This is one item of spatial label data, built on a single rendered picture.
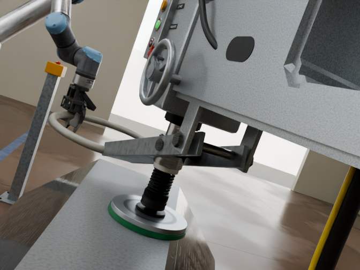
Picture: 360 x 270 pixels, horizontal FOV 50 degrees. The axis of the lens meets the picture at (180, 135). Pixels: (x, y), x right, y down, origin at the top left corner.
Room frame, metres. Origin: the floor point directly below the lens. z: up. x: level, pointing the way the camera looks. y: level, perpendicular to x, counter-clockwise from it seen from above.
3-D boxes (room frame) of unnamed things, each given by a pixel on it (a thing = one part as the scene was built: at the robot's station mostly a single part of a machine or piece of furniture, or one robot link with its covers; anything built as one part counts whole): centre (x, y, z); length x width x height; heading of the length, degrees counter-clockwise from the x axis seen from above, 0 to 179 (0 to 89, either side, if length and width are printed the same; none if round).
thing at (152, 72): (0.84, 0.06, 1.21); 0.15 x 0.10 x 0.15; 26
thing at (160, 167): (1.00, 0.00, 1.00); 0.07 x 0.07 x 0.04
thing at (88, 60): (1.68, 0.48, 1.17); 0.10 x 0.09 x 0.12; 62
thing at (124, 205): (1.00, 0.00, 0.86); 0.21 x 0.21 x 0.01
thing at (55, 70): (2.79, 1.01, 0.54); 0.20 x 0.20 x 1.09; 6
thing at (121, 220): (1.00, 0.00, 0.85); 0.22 x 0.22 x 0.04
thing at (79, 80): (1.68, 0.48, 1.09); 0.10 x 0.09 x 0.05; 56
